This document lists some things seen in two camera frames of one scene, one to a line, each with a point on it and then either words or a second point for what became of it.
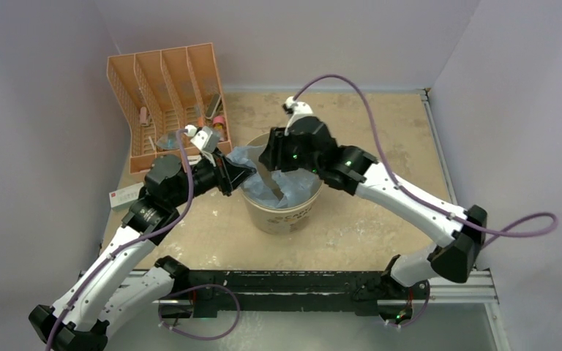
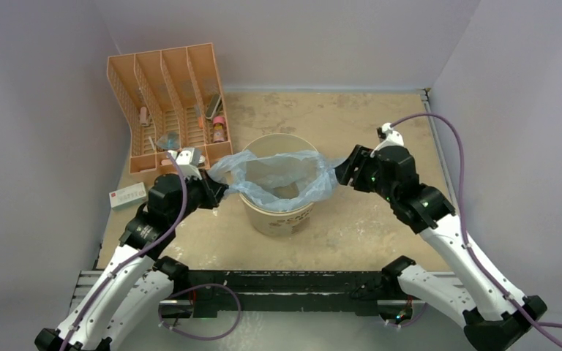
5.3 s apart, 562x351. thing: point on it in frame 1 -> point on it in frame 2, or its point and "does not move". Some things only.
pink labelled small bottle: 219,126 does not move
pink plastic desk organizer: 161,93 does not move
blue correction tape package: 169,141 does not move
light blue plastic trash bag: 299,187 does not move
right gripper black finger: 271,155 -> 353,167
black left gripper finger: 235,173 -> 213,191
